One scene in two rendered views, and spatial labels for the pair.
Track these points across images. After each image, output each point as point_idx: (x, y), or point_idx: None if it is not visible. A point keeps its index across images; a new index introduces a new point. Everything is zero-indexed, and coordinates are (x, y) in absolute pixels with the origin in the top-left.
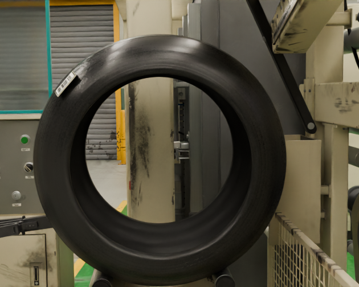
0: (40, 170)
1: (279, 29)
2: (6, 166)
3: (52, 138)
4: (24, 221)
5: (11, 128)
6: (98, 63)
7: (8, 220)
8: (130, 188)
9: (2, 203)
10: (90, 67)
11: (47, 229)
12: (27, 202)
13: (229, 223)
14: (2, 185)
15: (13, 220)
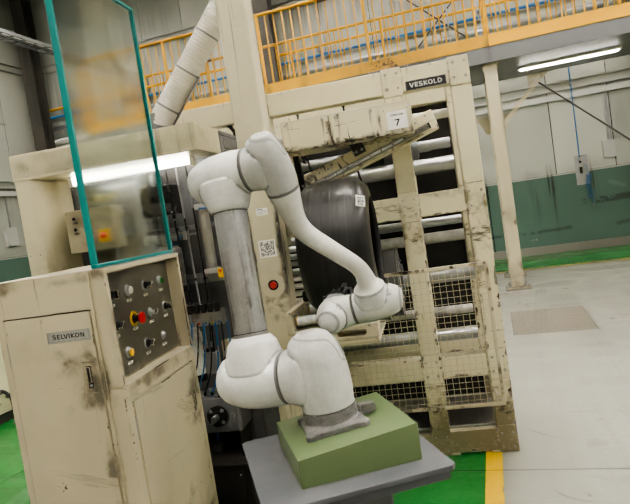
0: (365, 248)
1: (328, 179)
2: (154, 308)
3: (367, 229)
4: (344, 287)
5: (151, 271)
6: (361, 190)
7: (332, 292)
8: (286, 283)
9: (158, 345)
10: (360, 192)
11: (191, 355)
12: (168, 339)
13: (379, 268)
14: (155, 327)
15: (337, 290)
